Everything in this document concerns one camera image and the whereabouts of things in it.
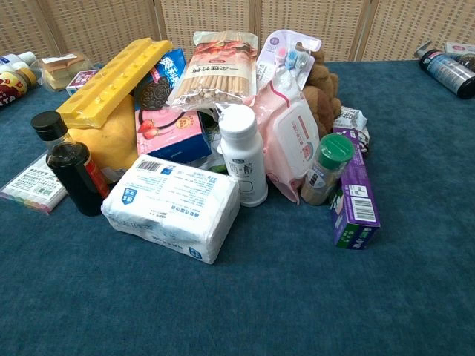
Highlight white yogurt bottle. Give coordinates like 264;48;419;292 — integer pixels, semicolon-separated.
218;105;269;208

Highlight pink blue Oreo box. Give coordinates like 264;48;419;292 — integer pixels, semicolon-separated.
133;47;212;165

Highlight green cap spice jar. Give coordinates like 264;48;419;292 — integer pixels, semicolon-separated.
300;133;356;206

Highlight crumpled white snack wrapper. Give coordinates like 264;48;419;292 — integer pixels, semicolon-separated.
332;105;370;154

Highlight woven folding screen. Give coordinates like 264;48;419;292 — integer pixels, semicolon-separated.
0;0;475;63

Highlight brown plush toy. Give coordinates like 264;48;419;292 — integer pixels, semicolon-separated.
302;49;342;139

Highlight white grey small box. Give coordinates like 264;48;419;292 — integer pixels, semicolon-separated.
444;41;475;57

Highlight packaged bread slices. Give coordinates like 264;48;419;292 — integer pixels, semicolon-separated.
39;51;94;93

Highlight bamboo chopsticks pack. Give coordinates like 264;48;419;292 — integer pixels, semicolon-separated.
165;30;259;110

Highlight dark shampoo pump bottle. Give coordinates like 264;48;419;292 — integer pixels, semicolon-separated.
414;40;475;100

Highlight yellow mango bag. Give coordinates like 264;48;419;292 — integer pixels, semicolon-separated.
68;94;140;183

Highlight dark soy sauce bottle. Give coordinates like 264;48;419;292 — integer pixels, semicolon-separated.
30;110;111;217

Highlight white tissue pack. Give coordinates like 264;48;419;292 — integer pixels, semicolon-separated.
101;154;240;265

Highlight pink wet wipes pack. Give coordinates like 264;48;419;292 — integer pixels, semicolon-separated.
243;79;321;205

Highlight toothbrush blister pack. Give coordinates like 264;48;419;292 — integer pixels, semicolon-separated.
255;29;322;92

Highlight small purple white box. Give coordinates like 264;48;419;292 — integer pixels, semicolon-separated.
65;69;101;97

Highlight clear plastic bag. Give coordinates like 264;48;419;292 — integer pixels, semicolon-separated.
192;107;228;175

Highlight yellow ice cube tray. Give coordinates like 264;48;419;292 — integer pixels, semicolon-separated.
56;39;174;130

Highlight white cap bottle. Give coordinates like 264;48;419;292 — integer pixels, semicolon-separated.
0;51;37;75

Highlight red label sauce bottle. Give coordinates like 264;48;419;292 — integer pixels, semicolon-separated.
0;67;38;111

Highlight purple cling film box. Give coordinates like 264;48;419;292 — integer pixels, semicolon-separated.
330;126;381;251

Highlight blue table cloth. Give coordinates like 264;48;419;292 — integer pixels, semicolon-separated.
0;59;475;356

